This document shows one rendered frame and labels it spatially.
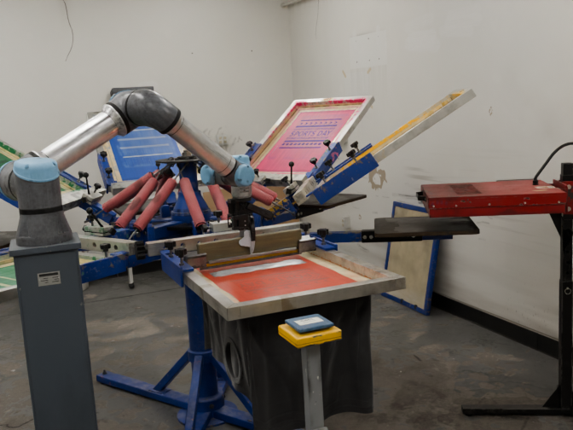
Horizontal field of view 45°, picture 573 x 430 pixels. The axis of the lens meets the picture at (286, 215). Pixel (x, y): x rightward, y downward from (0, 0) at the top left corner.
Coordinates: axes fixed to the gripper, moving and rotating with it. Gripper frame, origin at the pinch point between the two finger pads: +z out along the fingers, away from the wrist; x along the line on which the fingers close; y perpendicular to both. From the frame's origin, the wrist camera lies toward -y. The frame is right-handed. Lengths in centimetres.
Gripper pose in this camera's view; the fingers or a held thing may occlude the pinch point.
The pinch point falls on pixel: (251, 249)
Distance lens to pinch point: 256.3
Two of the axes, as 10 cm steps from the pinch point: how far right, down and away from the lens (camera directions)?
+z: 0.5, 9.9, 1.6
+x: 3.9, 1.2, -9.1
